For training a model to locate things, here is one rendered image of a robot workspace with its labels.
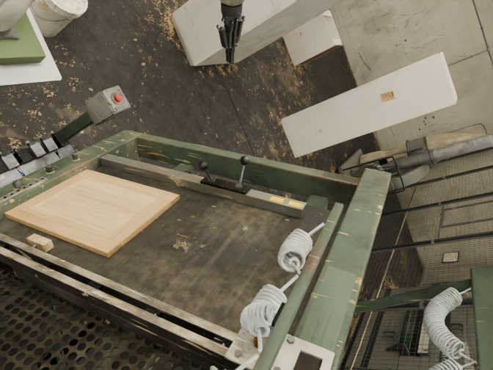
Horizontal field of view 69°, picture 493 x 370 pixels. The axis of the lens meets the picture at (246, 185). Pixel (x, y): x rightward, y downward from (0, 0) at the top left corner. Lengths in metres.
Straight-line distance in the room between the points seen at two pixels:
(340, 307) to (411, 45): 8.36
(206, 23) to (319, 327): 3.32
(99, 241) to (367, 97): 3.94
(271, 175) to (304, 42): 4.76
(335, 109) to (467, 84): 4.64
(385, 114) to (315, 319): 3.99
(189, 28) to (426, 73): 2.60
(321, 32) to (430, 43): 3.47
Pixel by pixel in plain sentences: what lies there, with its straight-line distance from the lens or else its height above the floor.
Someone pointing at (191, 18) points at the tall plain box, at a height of 0.26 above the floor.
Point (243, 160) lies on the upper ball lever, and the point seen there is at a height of 1.55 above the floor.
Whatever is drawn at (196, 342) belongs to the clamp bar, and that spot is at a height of 1.71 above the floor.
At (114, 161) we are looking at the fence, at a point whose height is 0.98.
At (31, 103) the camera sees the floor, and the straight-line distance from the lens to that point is 2.77.
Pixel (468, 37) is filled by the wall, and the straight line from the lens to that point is 8.95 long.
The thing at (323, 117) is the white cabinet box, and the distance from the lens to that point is 4.86.
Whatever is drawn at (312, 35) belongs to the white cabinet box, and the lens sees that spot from 6.11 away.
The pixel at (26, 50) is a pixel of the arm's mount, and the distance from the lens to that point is 1.91.
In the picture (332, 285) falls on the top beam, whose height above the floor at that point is 1.92.
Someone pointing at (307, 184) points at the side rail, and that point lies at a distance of 1.48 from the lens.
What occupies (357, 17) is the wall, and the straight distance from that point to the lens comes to 9.25.
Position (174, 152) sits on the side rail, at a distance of 1.75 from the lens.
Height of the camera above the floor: 2.31
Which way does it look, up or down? 35 degrees down
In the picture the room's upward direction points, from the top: 73 degrees clockwise
